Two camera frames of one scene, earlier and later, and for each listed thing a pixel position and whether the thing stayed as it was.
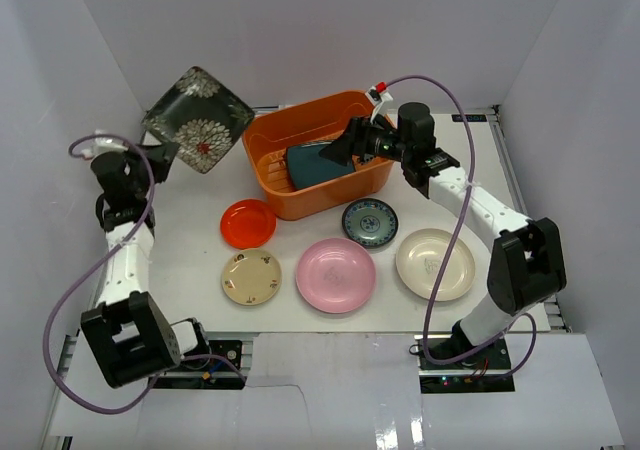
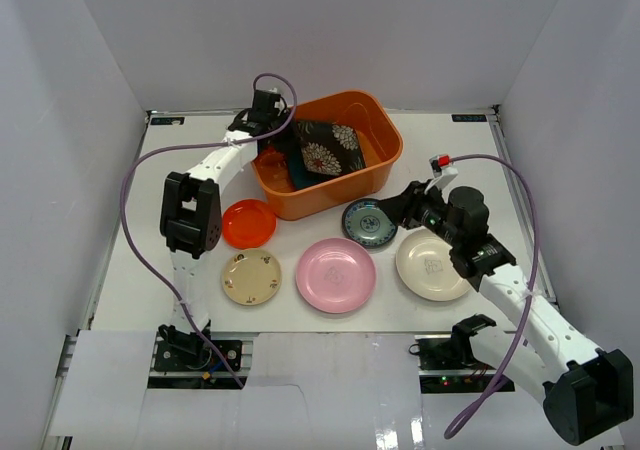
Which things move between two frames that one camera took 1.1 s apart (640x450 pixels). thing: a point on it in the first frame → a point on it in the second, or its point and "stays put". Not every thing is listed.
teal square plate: x=308 y=167 stays put
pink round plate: x=335 y=275 stays put
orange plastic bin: x=269 y=134 stays put
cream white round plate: x=419 y=260 stays put
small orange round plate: x=248 y=224 stays put
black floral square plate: x=201 y=116 → x=330 y=147
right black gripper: x=356 y=143 → x=408 y=204
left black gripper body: x=151 y=155 → x=279 y=133
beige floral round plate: x=251 y=277 stays put
